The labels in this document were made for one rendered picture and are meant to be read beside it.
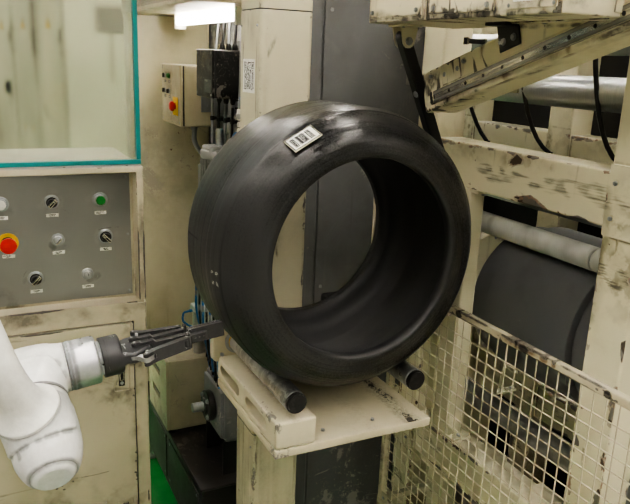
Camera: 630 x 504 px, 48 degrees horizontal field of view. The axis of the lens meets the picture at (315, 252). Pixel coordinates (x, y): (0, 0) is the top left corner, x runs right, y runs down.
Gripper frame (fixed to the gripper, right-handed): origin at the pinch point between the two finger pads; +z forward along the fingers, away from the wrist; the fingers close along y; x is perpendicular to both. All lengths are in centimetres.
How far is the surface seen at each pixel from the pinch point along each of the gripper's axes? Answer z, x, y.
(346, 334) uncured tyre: 36.8, 15.2, 12.1
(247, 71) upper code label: 26, -46, 33
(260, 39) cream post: 28, -53, 26
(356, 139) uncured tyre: 30.0, -34.7, -10.7
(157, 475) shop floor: 3, 104, 113
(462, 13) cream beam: 54, -55, -11
